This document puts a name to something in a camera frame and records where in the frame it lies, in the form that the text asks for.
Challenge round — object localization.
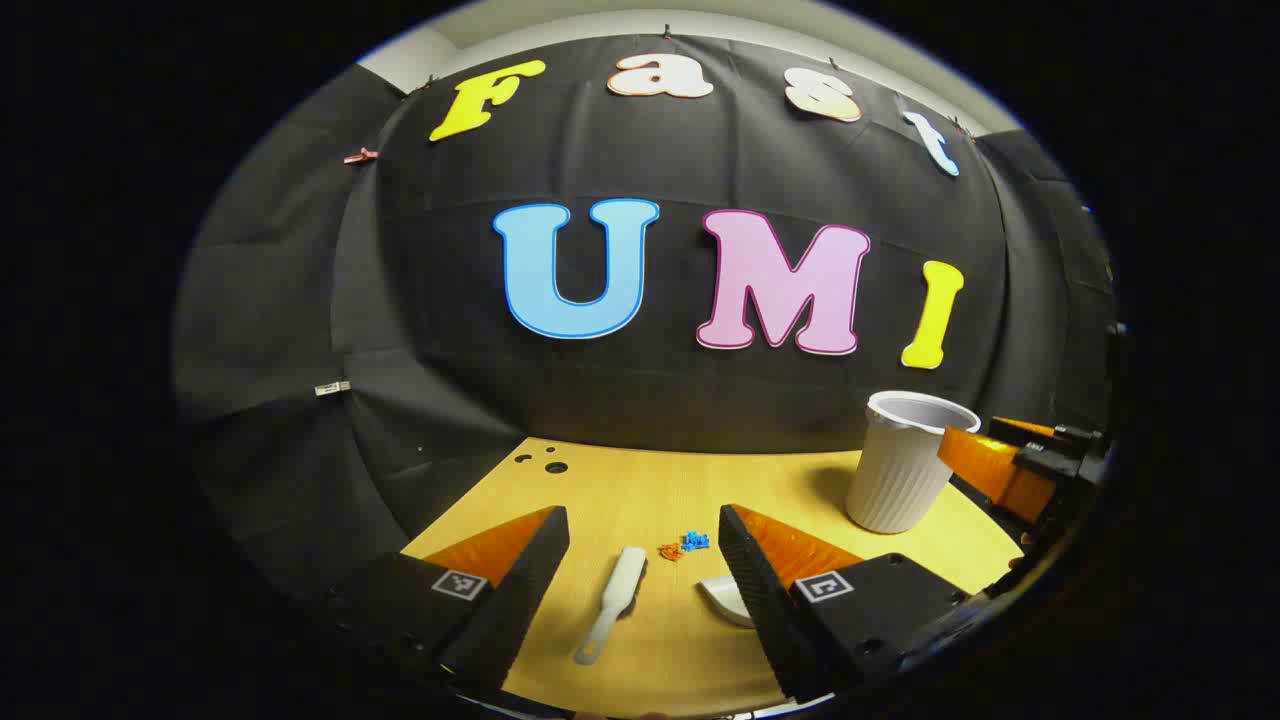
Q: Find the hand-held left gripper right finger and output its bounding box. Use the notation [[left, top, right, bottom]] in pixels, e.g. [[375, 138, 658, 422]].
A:
[[718, 503, 976, 704]]

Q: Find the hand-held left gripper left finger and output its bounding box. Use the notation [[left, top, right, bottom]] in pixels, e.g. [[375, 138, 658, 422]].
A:
[[320, 505, 571, 696]]

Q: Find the white dustpan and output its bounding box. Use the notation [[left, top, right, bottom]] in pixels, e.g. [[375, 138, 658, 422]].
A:
[[697, 575, 756, 629]]

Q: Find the wooden desktop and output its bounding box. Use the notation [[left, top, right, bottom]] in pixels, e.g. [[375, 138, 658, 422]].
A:
[[400, 437, 1026, 719]]

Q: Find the black backdrop cloth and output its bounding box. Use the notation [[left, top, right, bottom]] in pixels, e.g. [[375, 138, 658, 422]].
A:
[[172, 35, 1116, 601]]

